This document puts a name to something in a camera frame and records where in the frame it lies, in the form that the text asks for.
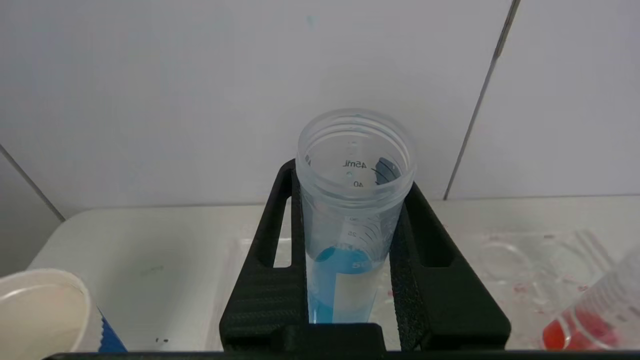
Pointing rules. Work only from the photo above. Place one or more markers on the blue-sleeved white paper cup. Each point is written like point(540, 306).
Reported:
point(40, 310)

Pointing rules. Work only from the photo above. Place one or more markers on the clear plastic BKMAM test tube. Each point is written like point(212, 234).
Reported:
point(355, 225)

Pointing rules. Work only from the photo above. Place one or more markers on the clear acrylic test tube rack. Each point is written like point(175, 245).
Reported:
point(500, 270)

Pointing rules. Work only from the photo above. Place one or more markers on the test tube with red pigment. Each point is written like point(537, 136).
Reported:
point(585, 330)

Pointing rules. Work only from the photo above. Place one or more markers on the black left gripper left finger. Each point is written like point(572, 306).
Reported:
point(265, 300)

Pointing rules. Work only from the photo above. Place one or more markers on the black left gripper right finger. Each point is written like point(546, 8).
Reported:
point(440, 300)

